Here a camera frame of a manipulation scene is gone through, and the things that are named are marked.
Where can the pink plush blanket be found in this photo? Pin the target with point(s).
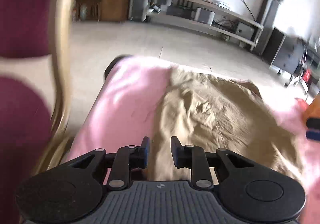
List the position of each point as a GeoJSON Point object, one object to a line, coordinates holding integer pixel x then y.
{"type": "Point", "coordinates": [125, 109]}

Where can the grey drawer cabinet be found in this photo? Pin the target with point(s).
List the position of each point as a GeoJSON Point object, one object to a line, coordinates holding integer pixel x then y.
{"type": "Point", "coordinates": [284, 52]}

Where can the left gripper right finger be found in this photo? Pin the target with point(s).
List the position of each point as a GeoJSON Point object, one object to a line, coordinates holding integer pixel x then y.
{"type": "Point", "coordinates": [248, 190]}

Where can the wooden cabinet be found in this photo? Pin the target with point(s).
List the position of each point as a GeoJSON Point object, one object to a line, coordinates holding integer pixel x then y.
{"type": "Point", "coordinates": [102, 10]}

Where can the white TV stand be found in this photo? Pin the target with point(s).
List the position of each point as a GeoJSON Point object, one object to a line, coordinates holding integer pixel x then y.
{"type": "Point", "coordinates": [211, 17]}

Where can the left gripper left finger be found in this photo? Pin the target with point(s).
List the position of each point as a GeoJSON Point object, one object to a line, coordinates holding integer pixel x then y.
{"type": "Point", "coordinates": [72, 190]}

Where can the khaki jacket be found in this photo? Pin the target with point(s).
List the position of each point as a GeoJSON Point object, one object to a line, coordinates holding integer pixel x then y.
{"type": "Point", "coordinates": [210, 112]}

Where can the grey standing fan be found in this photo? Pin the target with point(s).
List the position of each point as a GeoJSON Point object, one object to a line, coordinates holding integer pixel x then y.
{"type": "Point", "coordinates": [266, 17]}

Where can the maroon chair with gold frame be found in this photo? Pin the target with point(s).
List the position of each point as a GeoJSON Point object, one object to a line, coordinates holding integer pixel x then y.
{"type": "Point", "coordinates": [35, 92]}

